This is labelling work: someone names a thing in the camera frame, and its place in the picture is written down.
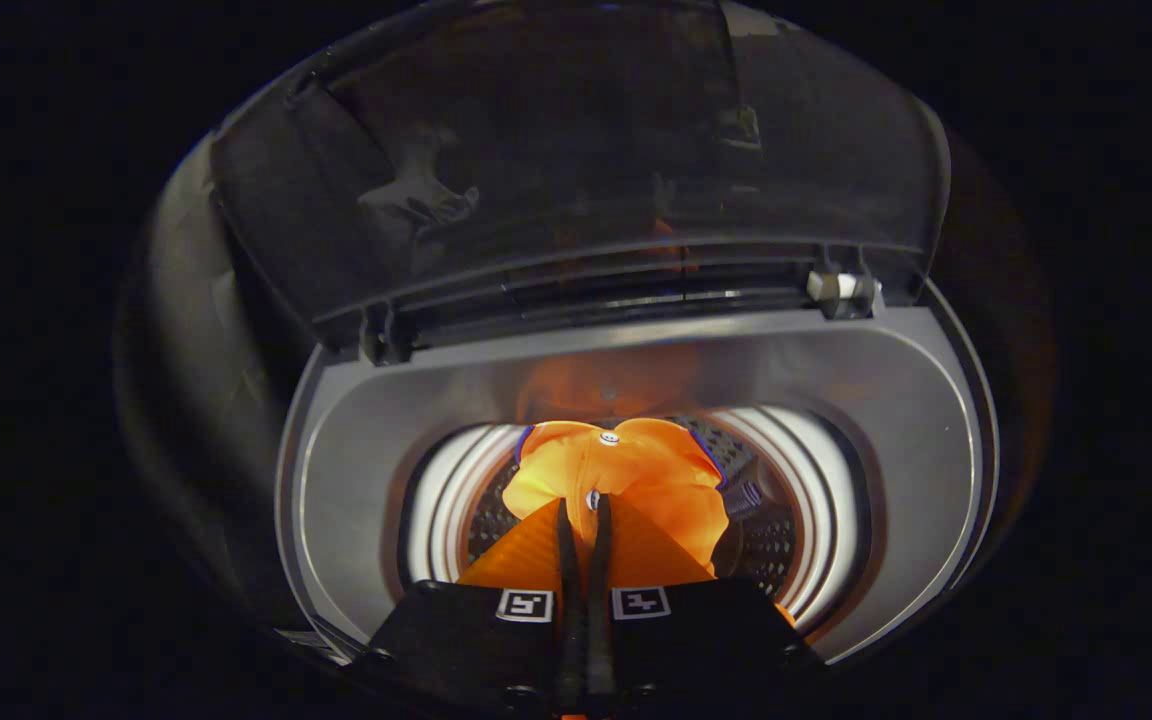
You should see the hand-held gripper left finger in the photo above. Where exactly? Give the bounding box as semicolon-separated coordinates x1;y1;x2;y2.
364;496;587;717

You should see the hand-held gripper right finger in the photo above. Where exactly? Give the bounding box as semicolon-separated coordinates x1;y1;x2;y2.
586;494;825;717

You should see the yellow polo shirt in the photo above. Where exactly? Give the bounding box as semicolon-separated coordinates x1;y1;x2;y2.
501;417;799;627

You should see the grey washing machine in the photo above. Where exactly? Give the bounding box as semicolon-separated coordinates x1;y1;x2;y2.
274;285;1001;669

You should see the dark washing machine lid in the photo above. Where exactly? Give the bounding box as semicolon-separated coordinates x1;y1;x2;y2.
208;0;953;367

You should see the black backdrop cloth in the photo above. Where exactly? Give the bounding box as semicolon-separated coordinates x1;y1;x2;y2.
114;130;322;621

